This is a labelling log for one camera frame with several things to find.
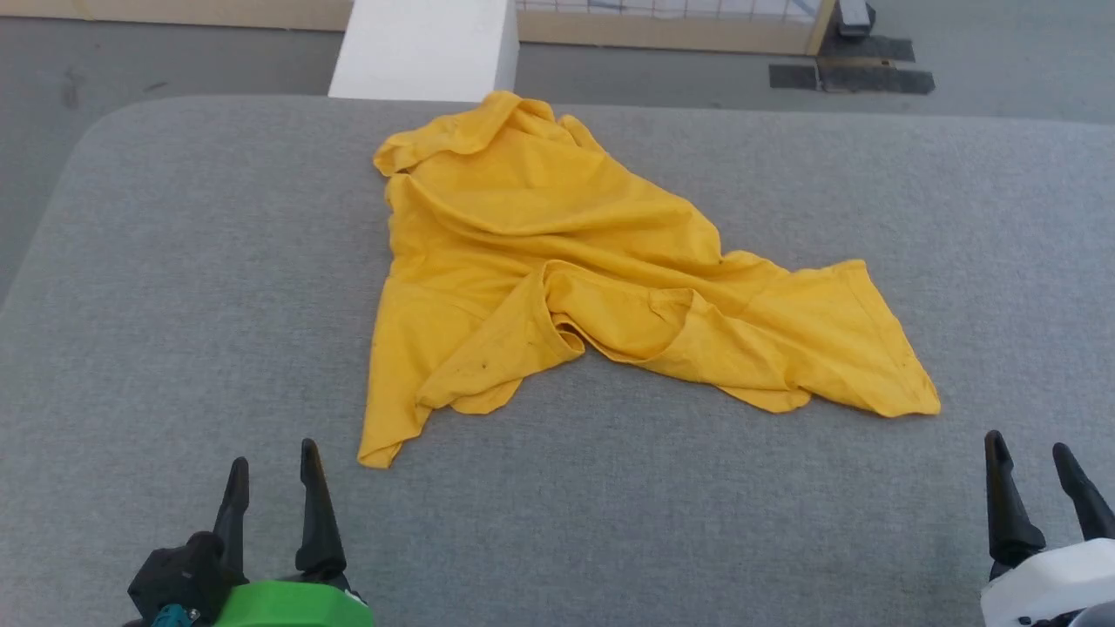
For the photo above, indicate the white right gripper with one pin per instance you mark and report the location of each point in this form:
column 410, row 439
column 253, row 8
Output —
column 1041, row 588

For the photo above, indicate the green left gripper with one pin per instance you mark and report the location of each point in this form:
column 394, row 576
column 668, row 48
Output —
column 292, row 605

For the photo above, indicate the yellow cartoon face t-shirt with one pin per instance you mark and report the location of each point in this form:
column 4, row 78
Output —
column 523, row 218

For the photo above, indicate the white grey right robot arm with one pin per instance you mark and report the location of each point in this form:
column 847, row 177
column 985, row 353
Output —
column 1098, row 616

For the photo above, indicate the grey fabric sofa cushion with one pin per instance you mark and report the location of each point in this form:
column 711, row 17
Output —
column 174, row 348

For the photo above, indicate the wide black floor tape patch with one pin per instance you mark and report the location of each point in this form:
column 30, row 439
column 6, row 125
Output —
column 871, row 48

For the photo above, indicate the white rectangular box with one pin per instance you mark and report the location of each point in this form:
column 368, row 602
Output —
column 422, row 48

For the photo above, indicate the small black floor tape patch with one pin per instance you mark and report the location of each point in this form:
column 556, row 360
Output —
column 793, row 77

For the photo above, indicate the dark grey stand foot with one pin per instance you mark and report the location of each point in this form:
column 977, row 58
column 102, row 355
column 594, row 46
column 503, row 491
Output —
column 856, row 16

